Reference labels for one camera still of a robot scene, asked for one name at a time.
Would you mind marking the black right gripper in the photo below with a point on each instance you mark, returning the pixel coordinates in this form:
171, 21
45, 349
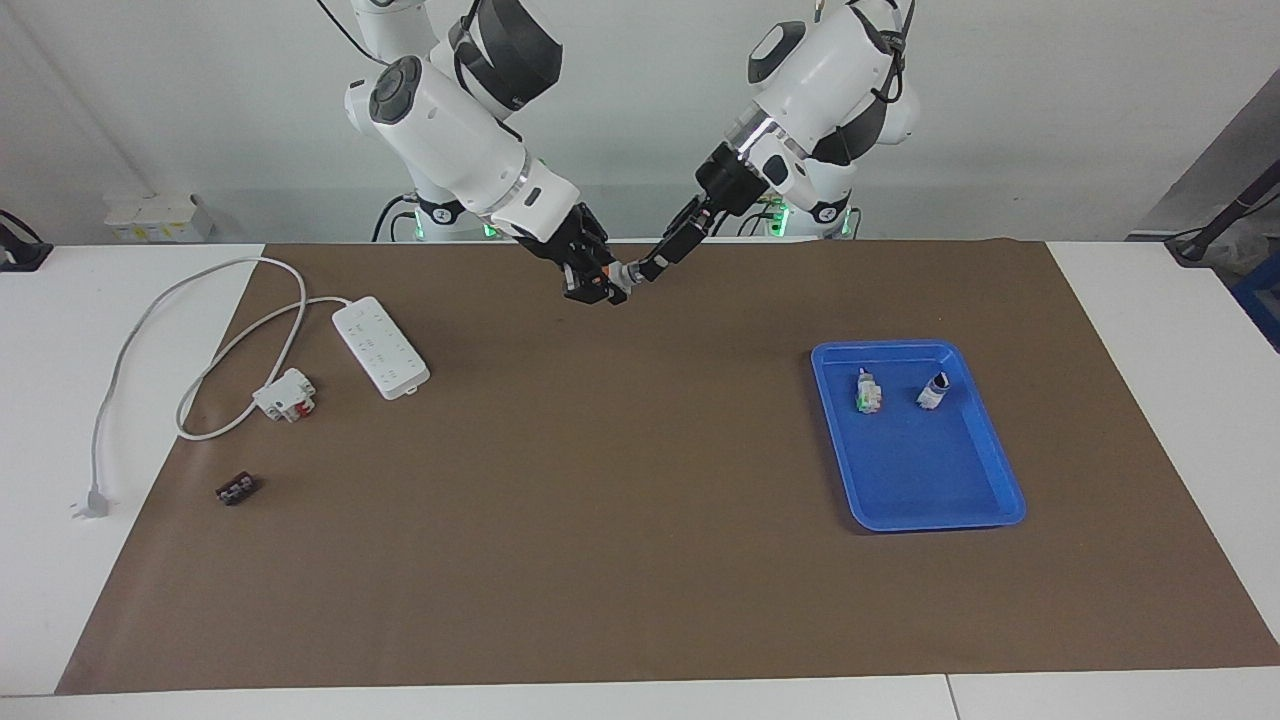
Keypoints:
570, 245

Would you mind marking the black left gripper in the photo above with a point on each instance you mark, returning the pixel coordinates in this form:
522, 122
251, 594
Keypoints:
732, 182

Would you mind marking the small white connector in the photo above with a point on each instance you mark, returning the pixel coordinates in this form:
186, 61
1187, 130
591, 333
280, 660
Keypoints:
622, 275

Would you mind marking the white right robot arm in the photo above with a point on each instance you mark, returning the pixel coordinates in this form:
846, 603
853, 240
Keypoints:
450, 130

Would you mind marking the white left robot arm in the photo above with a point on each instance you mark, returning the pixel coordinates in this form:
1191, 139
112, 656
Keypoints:
830, 70

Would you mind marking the white power strip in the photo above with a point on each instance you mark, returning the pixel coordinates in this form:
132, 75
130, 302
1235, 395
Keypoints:
380, 348

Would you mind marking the brown paper table mat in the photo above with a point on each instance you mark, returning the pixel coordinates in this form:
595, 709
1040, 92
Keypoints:
640, 560

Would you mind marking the white dark connector in tray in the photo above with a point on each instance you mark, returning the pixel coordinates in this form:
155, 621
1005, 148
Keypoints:
933, 392

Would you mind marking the blue plastic tray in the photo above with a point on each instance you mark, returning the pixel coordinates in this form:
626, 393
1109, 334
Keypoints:
920, 470

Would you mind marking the white red circuit breaker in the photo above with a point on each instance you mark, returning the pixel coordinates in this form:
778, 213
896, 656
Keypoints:
283, 395

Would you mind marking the small black terminal block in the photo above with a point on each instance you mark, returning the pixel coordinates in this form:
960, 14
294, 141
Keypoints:
237, 490

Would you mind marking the white boxes stack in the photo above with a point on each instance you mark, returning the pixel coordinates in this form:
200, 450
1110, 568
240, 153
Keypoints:
150, 218

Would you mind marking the black stand pole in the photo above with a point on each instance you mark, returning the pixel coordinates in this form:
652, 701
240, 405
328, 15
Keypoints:
1200, 245

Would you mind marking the blue crate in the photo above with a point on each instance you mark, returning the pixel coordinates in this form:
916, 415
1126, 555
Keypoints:
1262, 300

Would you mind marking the metal switch green base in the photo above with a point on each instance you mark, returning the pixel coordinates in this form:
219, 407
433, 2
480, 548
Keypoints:
867, 392

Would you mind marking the black clamp mount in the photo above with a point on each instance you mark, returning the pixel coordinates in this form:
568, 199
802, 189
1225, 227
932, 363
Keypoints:
20, 255

